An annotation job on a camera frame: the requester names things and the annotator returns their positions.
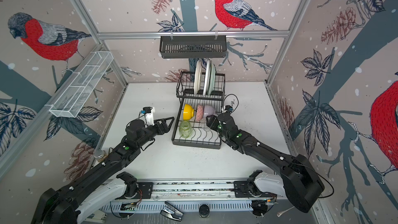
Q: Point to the pale green plate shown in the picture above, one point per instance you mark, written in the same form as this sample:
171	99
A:
212	79

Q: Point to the yellow bowl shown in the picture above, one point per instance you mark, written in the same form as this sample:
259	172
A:
188	112

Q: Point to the clear glass tumbler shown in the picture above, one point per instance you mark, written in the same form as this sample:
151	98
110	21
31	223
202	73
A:
203	125

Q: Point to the lilac ceramic bowl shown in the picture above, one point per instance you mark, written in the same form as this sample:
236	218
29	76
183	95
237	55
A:
208	111

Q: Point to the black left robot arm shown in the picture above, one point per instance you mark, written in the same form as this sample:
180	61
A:
73	203

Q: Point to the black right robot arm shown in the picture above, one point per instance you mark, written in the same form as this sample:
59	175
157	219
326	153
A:
302	185

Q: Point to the white plate blue rim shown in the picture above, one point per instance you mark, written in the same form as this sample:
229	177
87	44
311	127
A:
207	77

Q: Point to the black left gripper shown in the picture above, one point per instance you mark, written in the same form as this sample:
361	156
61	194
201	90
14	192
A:
166	128

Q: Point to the green glass tumbler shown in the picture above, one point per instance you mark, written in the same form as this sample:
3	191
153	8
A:
185	129

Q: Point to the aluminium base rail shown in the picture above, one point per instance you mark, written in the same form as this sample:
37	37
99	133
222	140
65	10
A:
188	196

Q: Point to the black two-tier dish rack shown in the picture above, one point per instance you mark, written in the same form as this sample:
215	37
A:
199	100

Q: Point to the white wire mesh shelf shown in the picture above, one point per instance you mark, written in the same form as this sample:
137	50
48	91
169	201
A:
84	81

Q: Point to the black hanging wall basket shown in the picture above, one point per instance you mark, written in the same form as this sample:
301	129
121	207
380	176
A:
190	47

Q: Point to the metal spoon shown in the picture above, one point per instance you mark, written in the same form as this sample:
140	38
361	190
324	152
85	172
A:
280	213

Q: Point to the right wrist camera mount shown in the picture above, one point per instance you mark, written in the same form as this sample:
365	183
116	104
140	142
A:
228	109

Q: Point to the red patterned bowl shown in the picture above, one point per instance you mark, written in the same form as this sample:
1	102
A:
200	113

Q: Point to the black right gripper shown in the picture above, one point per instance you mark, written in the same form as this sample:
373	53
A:
214	120

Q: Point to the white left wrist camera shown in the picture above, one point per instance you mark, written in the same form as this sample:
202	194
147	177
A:
148	113

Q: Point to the cream white plate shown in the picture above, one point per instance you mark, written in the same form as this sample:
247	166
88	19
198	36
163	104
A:
197	77

